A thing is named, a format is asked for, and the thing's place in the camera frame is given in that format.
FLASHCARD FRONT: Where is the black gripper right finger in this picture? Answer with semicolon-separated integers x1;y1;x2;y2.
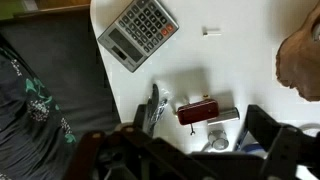
244;104;320;180

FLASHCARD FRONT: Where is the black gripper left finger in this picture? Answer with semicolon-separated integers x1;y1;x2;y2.
64;103;218;180

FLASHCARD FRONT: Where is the clear bag of black screws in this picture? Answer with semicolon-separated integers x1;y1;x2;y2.
145;83;169;138

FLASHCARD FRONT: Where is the silver metal cylinder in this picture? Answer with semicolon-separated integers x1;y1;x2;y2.
207;106;241;126

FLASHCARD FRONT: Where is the dark floral fabric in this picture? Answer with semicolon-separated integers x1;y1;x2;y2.
0;33;78;180

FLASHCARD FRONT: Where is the dark grey seat cushion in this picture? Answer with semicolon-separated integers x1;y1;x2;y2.
0;7;122;134

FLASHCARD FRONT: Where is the grey desk calculator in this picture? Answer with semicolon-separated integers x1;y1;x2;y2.
97;0;180;74

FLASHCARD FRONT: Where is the small white stick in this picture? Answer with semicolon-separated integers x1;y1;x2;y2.
202;29;222;37

